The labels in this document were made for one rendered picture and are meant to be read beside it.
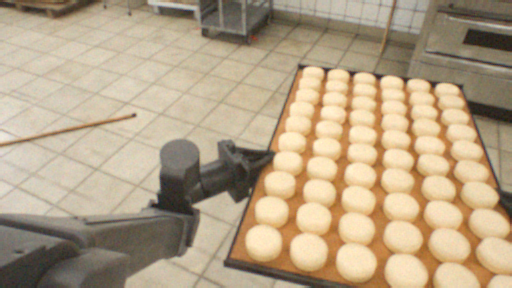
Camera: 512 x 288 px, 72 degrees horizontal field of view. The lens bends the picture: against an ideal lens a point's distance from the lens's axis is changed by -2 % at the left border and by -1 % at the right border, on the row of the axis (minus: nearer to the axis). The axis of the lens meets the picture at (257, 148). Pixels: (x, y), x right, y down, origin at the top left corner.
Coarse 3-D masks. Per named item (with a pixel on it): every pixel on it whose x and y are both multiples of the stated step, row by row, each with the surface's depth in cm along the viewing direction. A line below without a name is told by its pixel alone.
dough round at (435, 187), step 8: (432, 176) 58; (440, 176) 58; (424, 184) 57; (432, 184) 57; (440, 184) 57; (448, 184) 57; (424, 192) 57; (432, 192) 55; (440, 192) 55; (448, 192) 55; (456, 192) 56; (432, 200) 56; (448, 200) 55
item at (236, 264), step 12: (324, 72) 91; (348, 72) 89; (360, 72) 89; (432, 84) 86; (456, 84) 84; (288, 96) 81; (468, 108) 78; (264, 156) 64; (492, 168) 62; (252, 192) 58; (228, 252) 49; (228, 264) 47; (240, 264) 46; (252, 264) 47; (276, 276) 46; (288, 276) 45; (300, 276) 46
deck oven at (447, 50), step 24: (432, 0) 210; (456, 0) 204; (480, 0) 199; (504, 0) 195; (432, 24) 218; (456, 24) 209; (480, 24) 199; (504, 24) 198; (432, 48) 223; (456, 48) 217; (480, 48) 211; (504, 48) 207; (408, 72) 242; (432, 72) 235; (456, 72) 228; (480, 72) 222; (504, 72) 209; (480, 96) 231; (504, 96) 224; (504, 120) 237
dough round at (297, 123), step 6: (288, 120) 70; (294, 120) 70; (300, 120) 70; (306, 120) 70; (288, 126) 69; (294, 126) 69; (300, 126) 69; (306, 126) 69; (300, 132) 68; (306, 132) 69
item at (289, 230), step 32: (320, 96) 81; (352, 96) 81; (416, 160) 64; (448, 160) 64; (480, 160) 64; (256, 192) 58; (384, 192) 58; (416, 192) 58; (256, 224) 53; (288, 224) 53; (384, 224) 53; (416, 224) 53; (288, 256) 48; (384, 256) 48; (416, 256) 49
